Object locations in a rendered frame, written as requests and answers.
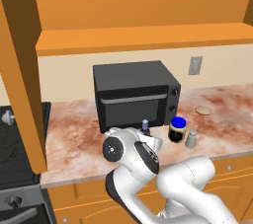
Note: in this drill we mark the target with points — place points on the orange open cabinet door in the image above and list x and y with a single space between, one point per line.
23 86

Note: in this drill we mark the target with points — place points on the orange wall cabinet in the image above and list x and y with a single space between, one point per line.
138 11

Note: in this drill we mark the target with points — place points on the small bottle with blue cap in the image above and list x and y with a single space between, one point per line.
145 126

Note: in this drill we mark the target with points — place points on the dark stove front knob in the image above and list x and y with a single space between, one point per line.
14 201

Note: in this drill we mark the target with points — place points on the orange drawer front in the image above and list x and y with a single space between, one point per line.
235 167

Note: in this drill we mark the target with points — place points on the silver cabinet door knob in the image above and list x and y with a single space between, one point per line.
65 219

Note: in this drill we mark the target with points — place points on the dark jar with blue lid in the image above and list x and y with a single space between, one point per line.
177 131

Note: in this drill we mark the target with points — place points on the grey wall outlet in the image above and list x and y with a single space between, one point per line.
195 65

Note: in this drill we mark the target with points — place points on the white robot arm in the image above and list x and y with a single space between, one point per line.
184 182

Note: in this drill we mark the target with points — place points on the black stove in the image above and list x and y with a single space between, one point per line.
16 155

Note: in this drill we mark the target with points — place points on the grey shaker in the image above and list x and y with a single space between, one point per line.
191 139

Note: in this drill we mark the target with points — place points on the orange base cabinet door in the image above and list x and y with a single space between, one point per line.
89 208
235 198

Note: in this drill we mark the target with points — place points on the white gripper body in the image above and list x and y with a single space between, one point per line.
155 143

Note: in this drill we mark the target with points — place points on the black toaster oven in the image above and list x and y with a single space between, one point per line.
131 83

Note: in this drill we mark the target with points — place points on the grey round stove knob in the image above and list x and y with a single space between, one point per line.
7 117

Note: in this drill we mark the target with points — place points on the black toaster oven knob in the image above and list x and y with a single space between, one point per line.
175 92
172 108

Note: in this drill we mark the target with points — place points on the silver drawer knob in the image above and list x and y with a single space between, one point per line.
228 167

